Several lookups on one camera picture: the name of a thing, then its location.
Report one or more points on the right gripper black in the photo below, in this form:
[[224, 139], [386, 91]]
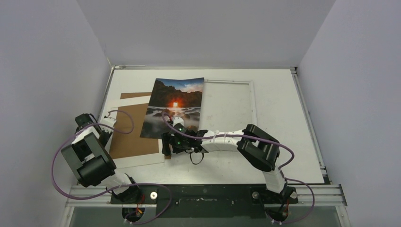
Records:
[[167, 143]]

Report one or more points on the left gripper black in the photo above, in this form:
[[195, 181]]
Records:
[[107, 135]]

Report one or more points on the white paper mat border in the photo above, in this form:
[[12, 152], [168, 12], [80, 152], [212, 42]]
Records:
[[141, 161]]

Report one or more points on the white brown backing board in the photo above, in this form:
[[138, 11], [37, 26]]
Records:
[[131, 141]]

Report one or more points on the landscape sunset photo print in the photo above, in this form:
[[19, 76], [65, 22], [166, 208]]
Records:
[[177, 98]]

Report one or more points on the white picture frame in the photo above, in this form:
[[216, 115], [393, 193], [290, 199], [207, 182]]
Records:
[[227, 105]]

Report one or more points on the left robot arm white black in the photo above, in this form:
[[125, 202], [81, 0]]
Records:
[[92, 164]]

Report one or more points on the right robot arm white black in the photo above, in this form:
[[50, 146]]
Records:
[[259, 148]]

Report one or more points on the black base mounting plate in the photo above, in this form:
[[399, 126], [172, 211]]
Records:
[[210, 200]]

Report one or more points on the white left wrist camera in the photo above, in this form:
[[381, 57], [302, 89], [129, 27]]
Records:
[[108, 122]]

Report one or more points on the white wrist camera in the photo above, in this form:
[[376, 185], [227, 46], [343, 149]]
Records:
[[178, 122], [108, 122]]

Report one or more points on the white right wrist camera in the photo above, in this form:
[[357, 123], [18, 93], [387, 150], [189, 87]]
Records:
[[178, 122]]

